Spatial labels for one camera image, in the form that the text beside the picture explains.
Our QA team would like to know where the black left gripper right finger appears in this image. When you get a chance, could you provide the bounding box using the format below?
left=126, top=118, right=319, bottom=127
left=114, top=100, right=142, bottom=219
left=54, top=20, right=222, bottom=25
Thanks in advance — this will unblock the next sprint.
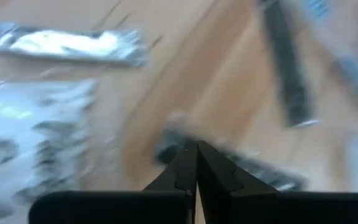
left=197, top=140, right=358, bottom=224

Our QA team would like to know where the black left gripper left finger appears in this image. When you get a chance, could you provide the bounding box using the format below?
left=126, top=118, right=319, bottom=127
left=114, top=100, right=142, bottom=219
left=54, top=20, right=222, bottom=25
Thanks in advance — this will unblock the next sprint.
left=28, top=140, right=198, bottom=224

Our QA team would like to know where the clear bagged vanity pack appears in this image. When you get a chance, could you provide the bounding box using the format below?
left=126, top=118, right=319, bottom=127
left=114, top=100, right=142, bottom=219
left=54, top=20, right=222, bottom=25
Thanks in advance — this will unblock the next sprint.
left=0, top=77, right=98, bottom=220

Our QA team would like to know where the small silver item packet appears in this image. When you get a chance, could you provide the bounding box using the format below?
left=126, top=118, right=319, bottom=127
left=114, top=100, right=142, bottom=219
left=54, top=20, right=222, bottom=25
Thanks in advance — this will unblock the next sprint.
left=0, top=21, right=150, bottom=68

